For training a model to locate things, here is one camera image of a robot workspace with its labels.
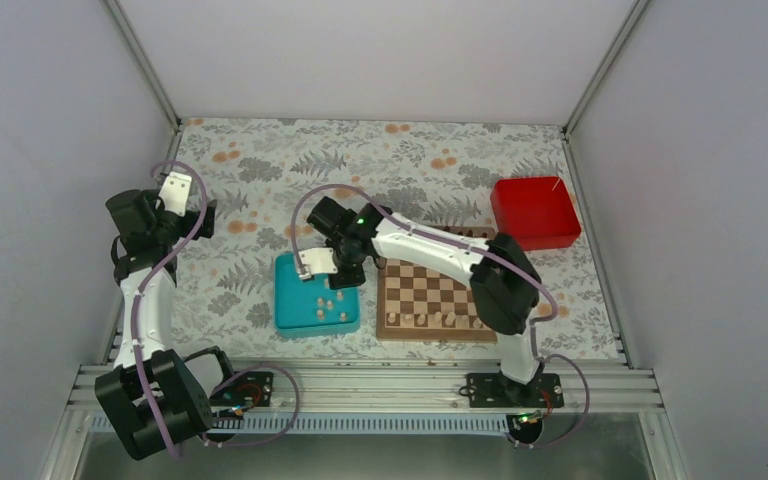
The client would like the right aluminium frame post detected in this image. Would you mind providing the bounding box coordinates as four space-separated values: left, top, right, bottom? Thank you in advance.
562 0 651 138

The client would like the floral patterned table mat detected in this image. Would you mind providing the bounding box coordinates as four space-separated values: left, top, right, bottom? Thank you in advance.
166 117 624 364

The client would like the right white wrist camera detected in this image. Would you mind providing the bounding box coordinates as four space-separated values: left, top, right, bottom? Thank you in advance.
295 247 338 281

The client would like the red plastic box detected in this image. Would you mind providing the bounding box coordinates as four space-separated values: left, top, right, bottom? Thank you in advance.
490 176 582 251

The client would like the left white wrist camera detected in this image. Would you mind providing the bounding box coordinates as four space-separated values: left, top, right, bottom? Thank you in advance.
158 172 193 217

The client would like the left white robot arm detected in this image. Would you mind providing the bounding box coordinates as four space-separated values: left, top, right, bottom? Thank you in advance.
94 189 239 460

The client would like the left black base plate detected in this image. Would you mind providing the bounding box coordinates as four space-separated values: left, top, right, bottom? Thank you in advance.
210 370 274 409

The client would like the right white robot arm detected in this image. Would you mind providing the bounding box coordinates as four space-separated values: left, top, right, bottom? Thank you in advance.
293 197 549 407

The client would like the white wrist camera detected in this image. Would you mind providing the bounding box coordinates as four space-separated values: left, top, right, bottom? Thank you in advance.
158 172 193 217
295 247 338 281

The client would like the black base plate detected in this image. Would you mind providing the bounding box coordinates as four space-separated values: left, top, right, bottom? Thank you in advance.
458 373 565 409
210 370 274 409

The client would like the teal plastic tray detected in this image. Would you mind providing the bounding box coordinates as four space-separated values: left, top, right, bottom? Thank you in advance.
274 253 361 339

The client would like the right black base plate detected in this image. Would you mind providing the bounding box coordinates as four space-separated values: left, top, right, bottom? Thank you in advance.
458 373 565 409

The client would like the wooden chess board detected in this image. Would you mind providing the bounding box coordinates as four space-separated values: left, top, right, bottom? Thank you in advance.
376 258 496 342

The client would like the aluminium front rail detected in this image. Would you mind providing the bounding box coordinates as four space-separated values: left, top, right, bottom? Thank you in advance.
65 362 665 435

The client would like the aluminium frame post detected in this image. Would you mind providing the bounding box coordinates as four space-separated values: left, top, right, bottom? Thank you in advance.
562 0 651 138
101 0 181 131

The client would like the left aluminium frame post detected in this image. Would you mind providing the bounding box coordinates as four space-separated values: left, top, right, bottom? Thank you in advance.
101 0 181 131

